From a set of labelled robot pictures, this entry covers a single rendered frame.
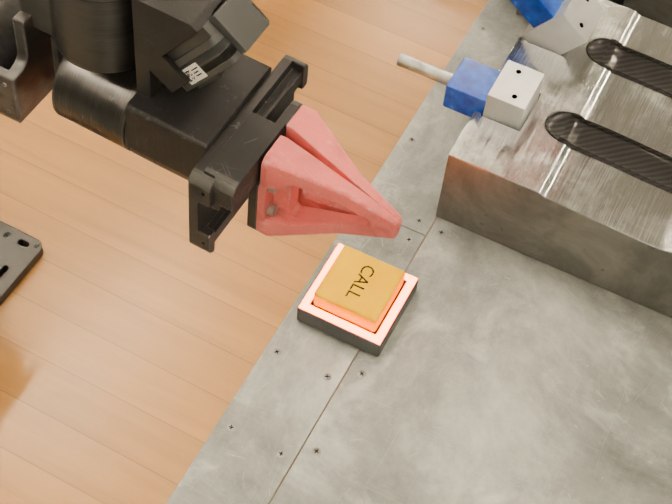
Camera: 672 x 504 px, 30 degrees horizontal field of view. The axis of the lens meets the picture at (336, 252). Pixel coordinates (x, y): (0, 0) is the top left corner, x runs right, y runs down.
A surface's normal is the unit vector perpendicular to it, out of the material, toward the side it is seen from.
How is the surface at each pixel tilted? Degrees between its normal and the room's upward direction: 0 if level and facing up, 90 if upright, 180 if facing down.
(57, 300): 0
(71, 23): 90
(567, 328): 0
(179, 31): 91
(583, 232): 90
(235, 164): 2
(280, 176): 92
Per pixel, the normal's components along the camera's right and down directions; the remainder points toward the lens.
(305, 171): 0.40, -0.36
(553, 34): -0.45, 0.71
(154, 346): 0.07, -0.58
